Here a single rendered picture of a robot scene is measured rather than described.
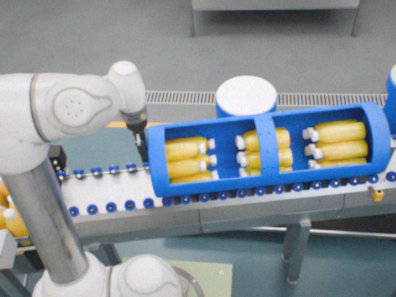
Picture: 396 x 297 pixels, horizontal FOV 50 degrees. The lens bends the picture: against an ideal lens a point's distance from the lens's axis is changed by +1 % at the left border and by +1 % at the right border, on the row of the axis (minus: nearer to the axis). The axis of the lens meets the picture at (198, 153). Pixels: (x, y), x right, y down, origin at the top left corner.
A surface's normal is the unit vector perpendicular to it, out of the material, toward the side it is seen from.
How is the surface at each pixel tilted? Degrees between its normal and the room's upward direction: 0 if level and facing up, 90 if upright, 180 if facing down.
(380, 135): 39
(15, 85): 12
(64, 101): 55
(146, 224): 71
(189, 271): 1
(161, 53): 0
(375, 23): 0
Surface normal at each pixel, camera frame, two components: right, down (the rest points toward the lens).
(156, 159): 0.00, -0.07
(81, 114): 0.14, 0.13
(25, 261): 0.08, 0.75
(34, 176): 0.68, 0.41
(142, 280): 0.04, -0.65
